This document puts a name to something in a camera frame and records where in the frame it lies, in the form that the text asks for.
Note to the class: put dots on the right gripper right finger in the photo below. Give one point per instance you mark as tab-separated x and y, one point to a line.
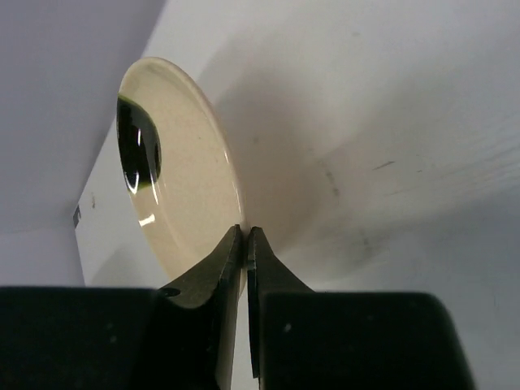
303	339

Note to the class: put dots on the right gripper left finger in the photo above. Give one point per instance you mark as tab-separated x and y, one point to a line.
179	336

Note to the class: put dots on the small cream black plate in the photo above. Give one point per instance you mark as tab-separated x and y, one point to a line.
176	164

